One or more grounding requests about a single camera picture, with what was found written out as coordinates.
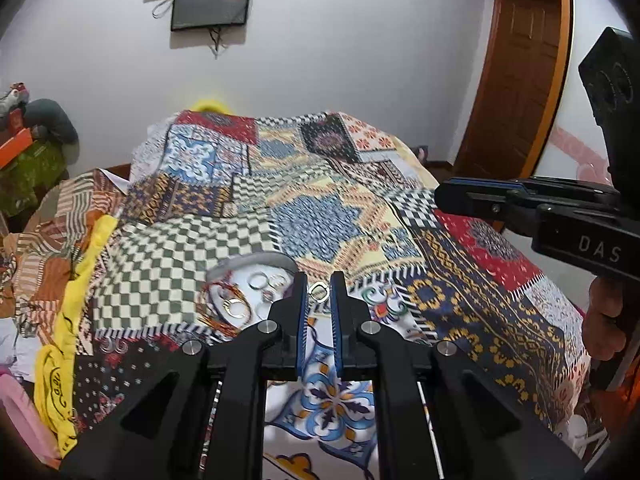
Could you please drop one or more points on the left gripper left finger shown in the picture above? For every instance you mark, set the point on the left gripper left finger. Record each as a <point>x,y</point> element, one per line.
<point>201,415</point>

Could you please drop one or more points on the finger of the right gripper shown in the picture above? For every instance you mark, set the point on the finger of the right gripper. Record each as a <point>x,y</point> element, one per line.
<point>530,187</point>
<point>506,202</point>

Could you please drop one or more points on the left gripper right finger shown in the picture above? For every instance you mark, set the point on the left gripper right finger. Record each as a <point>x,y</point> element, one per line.
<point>437,414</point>

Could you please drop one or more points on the purple heart-shaped jewelry box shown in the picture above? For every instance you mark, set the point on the purple heart-shaped jewelry box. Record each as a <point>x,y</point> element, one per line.
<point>238,292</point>

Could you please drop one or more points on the person's right hand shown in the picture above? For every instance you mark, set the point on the person's right hand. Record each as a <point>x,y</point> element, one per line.
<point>601,337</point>

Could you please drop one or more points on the white sliding wardrobe door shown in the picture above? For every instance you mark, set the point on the white sliding wardrobe door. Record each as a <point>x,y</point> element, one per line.
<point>575,148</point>

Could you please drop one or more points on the brown wooden door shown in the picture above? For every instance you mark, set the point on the brown wooden door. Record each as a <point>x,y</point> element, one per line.
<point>503,134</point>

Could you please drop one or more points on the yellow cloth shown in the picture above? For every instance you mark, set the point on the yellow cloth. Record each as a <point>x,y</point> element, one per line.
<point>53,395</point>

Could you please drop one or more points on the pink cloth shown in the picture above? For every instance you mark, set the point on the pink cloth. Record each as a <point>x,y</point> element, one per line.
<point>25,419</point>

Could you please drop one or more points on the silver rings in box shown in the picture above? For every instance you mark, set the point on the silver rings in box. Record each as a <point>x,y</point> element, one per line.
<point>267,284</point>

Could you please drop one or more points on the orange striped blanket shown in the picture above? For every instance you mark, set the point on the orange striped blanket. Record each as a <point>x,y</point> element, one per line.
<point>37,263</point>

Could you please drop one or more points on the colourful patchwork bedspread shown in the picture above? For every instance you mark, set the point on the colourful patchwork bedspread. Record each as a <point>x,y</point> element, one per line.
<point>333,194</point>

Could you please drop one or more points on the orange box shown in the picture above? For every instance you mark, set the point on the orange box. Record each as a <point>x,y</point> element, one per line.
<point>15,146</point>

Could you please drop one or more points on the small black wall monitor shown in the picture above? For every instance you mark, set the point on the small black wall monitor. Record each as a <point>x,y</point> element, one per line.
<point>196,14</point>

